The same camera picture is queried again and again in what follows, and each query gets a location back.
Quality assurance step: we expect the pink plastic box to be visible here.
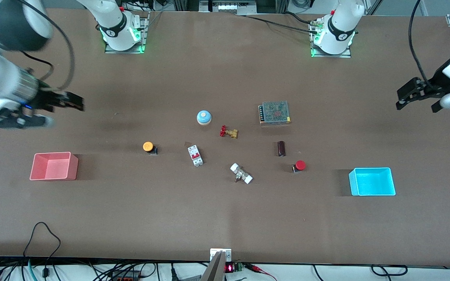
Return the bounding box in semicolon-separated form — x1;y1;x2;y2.
29;152;79;181

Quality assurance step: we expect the cyan plastic box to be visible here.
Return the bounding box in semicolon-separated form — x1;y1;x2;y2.
348;167;396;196

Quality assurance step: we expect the round blue dome button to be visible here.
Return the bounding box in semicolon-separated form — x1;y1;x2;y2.
196;110;212;126

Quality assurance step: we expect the metal mesh power supply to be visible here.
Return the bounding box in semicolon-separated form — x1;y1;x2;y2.
258;101;291;125

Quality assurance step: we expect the white red circuit breaker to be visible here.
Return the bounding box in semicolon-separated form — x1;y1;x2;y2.
187;145;204;167

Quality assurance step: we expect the metal valve with white caps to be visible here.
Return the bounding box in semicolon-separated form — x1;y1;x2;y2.
230;163;254;185

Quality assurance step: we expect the red clip lead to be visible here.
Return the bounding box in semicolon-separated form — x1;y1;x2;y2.
244;263;277;281

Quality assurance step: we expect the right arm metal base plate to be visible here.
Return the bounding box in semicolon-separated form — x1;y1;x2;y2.
104;12;150;54

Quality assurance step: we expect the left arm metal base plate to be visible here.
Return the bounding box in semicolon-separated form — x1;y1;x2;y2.
310;20;352;59

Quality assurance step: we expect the long black table cable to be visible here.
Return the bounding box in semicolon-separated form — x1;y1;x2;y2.
236;11;320;34

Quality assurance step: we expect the green cable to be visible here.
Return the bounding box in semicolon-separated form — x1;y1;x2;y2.
27;259;39;281

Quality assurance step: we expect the brass valve with red handle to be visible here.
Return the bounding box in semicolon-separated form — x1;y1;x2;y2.
220;125;239;139

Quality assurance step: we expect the flat looped black cable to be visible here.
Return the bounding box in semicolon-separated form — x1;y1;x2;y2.
371;264;409;277

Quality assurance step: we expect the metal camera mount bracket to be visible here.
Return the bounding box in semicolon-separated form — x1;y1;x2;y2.
200;248;232;281

